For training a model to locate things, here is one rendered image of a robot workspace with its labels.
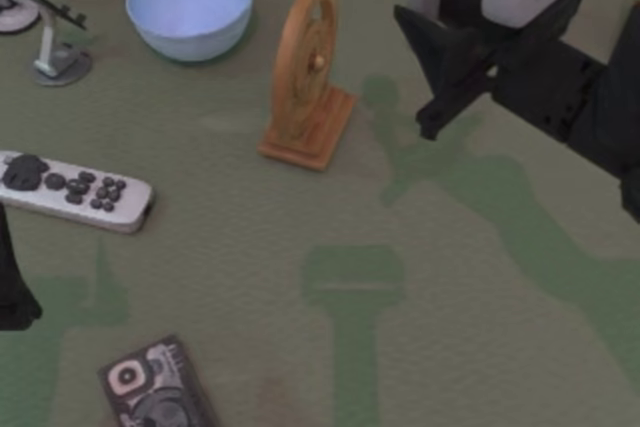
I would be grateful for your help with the gray remote control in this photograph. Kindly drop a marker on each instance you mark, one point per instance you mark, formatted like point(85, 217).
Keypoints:
point(75, 192)

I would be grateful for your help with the round wooden stand ornament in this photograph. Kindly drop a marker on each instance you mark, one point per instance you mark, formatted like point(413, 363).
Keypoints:
point(305, 82)

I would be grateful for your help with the black printed box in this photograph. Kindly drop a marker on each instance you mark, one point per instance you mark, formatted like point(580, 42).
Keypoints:
point(155, 387)

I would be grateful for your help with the green table mat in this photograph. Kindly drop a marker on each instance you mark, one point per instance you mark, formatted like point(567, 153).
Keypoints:
point(300, 272)

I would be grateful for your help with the silver phone stand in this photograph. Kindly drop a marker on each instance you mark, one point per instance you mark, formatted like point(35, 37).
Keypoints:
point(57, 57)

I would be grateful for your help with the light blue bowl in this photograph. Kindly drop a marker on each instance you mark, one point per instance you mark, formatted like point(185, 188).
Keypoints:
point(190, 7)

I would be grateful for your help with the white round base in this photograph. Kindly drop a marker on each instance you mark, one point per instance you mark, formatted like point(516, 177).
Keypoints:
point(15, 19)

